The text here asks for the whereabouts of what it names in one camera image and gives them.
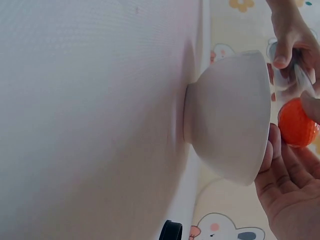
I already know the white ceramic bowl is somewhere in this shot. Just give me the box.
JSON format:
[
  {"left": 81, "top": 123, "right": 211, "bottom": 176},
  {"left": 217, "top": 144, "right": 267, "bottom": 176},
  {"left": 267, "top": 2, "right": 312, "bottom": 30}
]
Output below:
[{"left": 182, "top": 49, "right": 273, "bottom": 187}]

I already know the black round object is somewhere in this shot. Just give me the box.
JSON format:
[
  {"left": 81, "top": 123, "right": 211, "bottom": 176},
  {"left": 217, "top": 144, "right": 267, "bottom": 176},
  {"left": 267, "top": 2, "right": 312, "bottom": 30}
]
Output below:
[{"left": 159, "top": 219, "right": 185, "bottom": 240}]

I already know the orange dimpled ball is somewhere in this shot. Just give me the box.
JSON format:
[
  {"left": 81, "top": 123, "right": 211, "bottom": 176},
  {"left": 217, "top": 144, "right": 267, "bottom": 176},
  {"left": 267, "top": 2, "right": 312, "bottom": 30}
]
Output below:
[{"left": 277, "top": 97, "right": 320, "bottom": 148}]

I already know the person's left hand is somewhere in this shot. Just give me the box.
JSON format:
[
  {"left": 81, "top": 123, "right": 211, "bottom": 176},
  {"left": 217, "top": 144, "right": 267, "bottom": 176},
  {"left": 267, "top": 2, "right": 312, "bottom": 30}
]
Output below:
[{"left": 264, "top": 0, "right": 320, "bottom": 89}]

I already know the person's right hand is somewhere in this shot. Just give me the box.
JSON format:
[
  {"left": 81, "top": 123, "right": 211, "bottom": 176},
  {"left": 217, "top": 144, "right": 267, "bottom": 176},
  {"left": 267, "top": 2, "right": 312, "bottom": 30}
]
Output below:
[{"left": 254, "top": 90, "right": 320, "bottom": 240}]

